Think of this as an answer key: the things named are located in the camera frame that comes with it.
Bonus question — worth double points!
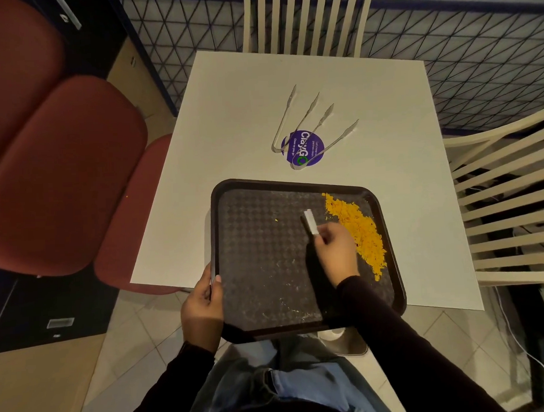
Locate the small white scraper card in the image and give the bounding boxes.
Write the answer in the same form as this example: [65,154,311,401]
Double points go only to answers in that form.
[303,209,321,237]

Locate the dark brown plastic tray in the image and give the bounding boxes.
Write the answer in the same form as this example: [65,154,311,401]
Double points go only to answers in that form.
[208,173,409,344]

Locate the person's right hand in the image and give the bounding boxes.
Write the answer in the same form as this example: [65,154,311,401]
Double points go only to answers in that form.
[313,221,361,290]

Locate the silver cabinet handle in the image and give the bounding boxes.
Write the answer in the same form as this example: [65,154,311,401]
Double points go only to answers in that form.
[54,0,83,32]

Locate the metal waste bin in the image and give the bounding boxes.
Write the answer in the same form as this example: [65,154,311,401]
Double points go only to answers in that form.
[316,327,369,357]

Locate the person's right forearm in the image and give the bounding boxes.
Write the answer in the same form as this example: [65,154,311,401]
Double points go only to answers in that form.
[336,271,507,412]

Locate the person's left forearm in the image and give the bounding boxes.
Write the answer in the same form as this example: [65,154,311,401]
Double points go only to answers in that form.
[118,341,217,412]

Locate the person's left hand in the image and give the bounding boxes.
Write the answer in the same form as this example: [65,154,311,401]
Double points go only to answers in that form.
[179,262,226,354]

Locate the tall black cabinet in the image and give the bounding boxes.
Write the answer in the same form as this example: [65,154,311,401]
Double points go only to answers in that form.
[24,0,130,82]

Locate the low black floor cabinet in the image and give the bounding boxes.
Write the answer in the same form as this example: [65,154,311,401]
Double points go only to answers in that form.
[0,262,122,355]

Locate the cream slatted wooden chair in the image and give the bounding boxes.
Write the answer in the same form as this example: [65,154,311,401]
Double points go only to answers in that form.
[442,105,544,289]
[240,0,378,62]

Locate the pile of orange crumbs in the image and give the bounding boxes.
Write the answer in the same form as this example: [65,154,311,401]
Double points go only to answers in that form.
[321,190,389,284]

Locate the black metal frame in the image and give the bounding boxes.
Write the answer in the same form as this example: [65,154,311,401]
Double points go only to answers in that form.
[506,282,544,409]

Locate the person's legs in jeans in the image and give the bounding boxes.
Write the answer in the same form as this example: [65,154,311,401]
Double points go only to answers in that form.
[183,332,398,412]

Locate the round purple sticker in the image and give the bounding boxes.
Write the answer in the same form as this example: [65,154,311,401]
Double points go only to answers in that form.
[285,129,326,168]

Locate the white cable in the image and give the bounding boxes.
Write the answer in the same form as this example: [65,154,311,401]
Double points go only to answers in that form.
[495,285,544,390]

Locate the red cushioned chair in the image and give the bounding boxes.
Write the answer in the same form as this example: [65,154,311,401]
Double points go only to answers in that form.
[0,0,70,174]
[0,72,187,302]

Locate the blue wire mesh fence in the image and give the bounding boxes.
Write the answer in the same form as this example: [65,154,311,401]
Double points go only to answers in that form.
[109,0,544,147]

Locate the metal tongs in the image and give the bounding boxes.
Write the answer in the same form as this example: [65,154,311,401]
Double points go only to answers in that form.
[269,83,323,154]
[287,102,362,170]

